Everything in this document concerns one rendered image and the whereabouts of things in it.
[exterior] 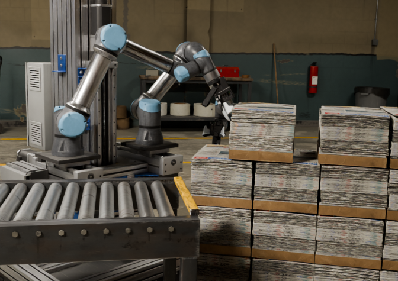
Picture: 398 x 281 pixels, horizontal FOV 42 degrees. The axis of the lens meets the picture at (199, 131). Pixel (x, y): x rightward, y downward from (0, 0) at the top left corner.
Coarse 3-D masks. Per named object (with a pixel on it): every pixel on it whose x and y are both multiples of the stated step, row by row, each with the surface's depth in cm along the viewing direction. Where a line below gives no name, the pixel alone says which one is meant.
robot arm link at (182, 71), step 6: (192, 60) 246; (180, 66) 244; (186, 66) 243; (192, 66) 244; (198, 66) 244; (174, 72) 246; (180, 72) 242; (186, 72) 242; (192, 72) 244; (198, 72) 246; (180, 78) 243; (186, 78) 244
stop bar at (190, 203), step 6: (174, 180) 203; (180, 180) 198; (180, 186) 190; (186, 186) 190; (180, 192) 186; (186, 192) 182; (186, 198) 175; (192, 198) 175; (186, 204) 171; (192, 204) 168; (192, 210) 163; (198, 210) 163
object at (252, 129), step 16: (240, 112) 229; (256, 112) 227; (272, 112) 226; (288, 112) 225; (240, 128) 230; (256, 128) 229; (272, 128) 229; (288, 128) 226; (240, 144) 232; (256, 144) 230; (272, 144) 229; (288, 144) 228
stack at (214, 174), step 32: (192, 160) 238; (224, 160) 235; (256, 160) 235; (192, 192) 240; (224, 192) 237; (256, 192) 235; (288, 192) 232; (320, 192) 233; (352, 192) 226; (384, 192) 224; (224, 224) 240; (256, 224) 236; (288, 224) 233; (320, 224) 231; (352, 224) 228; (384, 224) 231; (224, 256) 242; (352, 256) 231; (384, 256) 228
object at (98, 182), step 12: (0, 180) 200; (12, 180) 200; (24, 180) 201; (36, 180) 201; (48, 180) 201; (60, 180) 202; (72, 180) 202; (84, 180) 203; (96, 180) 203; (108, 180) 204; (120, 180) 204; (132, 180) 205; (144, 180) 205; (168, 180) 207; (132, 192) 205; (168, 192) 208; (60, 204) 201; (96, 204) 204
